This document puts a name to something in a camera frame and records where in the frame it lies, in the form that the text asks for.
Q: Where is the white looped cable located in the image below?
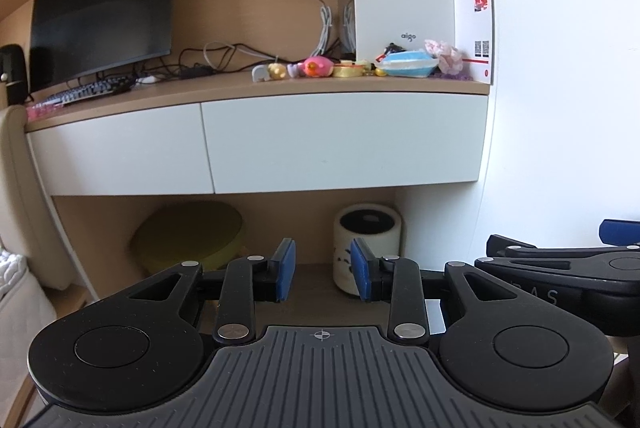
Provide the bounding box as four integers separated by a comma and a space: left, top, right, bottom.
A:
204, 40, 281, 71

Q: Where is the white card with red print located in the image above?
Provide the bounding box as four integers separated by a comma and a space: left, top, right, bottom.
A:
453, 0, 494, 86

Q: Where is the black keyboard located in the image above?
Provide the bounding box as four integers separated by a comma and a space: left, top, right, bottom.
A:
34, 75, 138, 108

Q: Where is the wooden desk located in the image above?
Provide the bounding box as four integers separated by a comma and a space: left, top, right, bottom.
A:
0, 0, 496, 304

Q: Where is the black speaker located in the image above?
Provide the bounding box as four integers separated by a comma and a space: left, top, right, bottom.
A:
0, 44, 27, 106

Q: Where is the purple snowflake ornament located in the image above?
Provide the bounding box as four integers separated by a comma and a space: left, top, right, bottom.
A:
430, 70, 475, 83

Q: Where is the figurine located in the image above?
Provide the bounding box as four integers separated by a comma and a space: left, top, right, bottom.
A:
374, 42, 401, 70

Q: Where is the beige chair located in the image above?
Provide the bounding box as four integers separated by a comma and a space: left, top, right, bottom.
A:
0, 104, 78, 291

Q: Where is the blue and white packet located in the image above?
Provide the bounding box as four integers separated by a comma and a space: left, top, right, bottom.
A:
381, 50, 439, 79

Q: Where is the pink duck toy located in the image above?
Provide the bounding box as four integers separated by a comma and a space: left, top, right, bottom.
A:
299, 56, 336, 79

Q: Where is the black cable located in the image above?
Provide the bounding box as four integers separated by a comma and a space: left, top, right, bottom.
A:
135, 42, 281, 79

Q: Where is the white quilted bedding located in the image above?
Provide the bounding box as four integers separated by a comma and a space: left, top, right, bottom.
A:
0, 250, 58, 409

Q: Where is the white trash can black lid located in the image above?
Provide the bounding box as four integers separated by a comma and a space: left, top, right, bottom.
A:
332, 203, 404, 295

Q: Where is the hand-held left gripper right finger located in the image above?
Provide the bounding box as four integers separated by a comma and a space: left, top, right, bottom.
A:
350, 237, 566, 348

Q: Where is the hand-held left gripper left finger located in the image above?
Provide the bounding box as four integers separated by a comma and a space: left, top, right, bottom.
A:
85, 237, 297, 348

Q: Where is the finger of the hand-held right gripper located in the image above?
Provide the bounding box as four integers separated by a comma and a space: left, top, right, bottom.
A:
486, 234, 640, 259
599, 219, 640, 246

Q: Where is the white plug cable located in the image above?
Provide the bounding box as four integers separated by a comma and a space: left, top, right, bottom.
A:
287, 0, 333, 59

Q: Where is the narrow white drawer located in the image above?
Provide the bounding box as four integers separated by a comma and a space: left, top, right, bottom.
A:
25, 103, 217, 197

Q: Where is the pink plastic item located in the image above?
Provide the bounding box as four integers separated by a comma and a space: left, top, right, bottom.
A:
26, 104, 65, 120

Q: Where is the black computer monitor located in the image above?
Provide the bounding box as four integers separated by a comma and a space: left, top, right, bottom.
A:
29, 0, 177, 94

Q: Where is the pink floral bag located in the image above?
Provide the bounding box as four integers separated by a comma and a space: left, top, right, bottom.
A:
424, 39, 464, 75

